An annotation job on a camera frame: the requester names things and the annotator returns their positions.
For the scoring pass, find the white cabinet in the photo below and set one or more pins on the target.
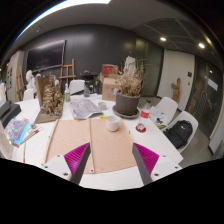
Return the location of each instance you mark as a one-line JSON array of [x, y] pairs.
[[15, 75]]

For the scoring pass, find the white plastic chair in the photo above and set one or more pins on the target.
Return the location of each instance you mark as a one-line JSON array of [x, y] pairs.
[[189, 116], [28, 95], [76, 86], [168, 105]]

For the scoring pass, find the stacked black boxes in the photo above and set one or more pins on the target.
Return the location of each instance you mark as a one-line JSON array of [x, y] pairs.
[[9, 111]]

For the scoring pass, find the black wall board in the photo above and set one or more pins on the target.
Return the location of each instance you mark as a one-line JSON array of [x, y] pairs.
[[46, 55]]

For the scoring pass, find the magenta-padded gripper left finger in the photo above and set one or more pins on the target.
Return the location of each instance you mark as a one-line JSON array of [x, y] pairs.
[[77, 160]]

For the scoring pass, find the white plaster bust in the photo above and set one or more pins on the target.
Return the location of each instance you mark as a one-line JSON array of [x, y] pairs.
[[30, 79]]

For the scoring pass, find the brown cardboard box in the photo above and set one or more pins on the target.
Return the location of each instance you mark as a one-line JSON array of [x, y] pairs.
[[108, 90]]

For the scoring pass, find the stack of papers and books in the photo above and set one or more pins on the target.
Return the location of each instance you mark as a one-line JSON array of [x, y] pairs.
[[156, 115]]

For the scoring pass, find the colourful picture book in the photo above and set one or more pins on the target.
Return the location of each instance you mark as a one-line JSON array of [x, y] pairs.
[[16, 131]]

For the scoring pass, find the red box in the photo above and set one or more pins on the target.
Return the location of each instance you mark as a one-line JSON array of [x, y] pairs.
[[108, 69]]

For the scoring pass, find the golden relief sculpture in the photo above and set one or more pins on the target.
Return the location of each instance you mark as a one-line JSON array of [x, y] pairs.
[[51, 100]]

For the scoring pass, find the white ceramic cup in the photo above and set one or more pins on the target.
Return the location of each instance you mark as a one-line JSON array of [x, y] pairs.
[[112, 124]]

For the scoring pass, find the clear red-labelled plastic bottle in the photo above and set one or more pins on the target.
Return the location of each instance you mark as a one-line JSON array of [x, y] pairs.
[[144, 115]]

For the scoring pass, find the long ceiling light strip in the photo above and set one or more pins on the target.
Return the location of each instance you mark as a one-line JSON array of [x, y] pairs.
[[63, 7]]

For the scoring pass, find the flat round red coaster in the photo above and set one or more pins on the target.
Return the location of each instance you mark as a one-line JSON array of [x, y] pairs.
[[141, 131]]

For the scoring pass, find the grey round plant saucer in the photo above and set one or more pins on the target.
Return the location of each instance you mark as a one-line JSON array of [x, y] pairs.
[[126, 117]]

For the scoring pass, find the green-tinted spray bottle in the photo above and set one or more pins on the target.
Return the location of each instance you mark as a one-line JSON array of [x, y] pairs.
[[67, 95]]

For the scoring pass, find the small white round jar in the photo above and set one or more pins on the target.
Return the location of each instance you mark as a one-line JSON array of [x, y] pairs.
[[102, 105]]

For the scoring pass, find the dried plant in grey pot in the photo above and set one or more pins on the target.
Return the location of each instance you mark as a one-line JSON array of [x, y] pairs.
[[127, 105]]

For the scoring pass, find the round ceiling spotlight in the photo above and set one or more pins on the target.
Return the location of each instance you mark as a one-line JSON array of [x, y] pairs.
[[163, 39], [201, 45]]

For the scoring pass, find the black backpack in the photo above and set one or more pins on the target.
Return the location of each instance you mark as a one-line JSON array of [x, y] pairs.
[[178, 133]]

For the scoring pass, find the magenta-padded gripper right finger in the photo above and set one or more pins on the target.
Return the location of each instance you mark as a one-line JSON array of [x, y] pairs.
[[146, 160]]

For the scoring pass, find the grey printed newspaper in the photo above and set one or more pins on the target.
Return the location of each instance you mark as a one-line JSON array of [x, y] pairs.
[[83, 108]]

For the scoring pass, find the small yellow strip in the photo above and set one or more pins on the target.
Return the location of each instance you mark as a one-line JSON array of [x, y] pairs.
[[103, 117]]

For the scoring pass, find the wooden easel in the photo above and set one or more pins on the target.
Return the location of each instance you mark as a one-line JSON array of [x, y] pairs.
[[67, 71]]

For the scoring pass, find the wooden figure statue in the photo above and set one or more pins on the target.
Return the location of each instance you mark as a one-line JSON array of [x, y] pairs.
[[176, 90]]

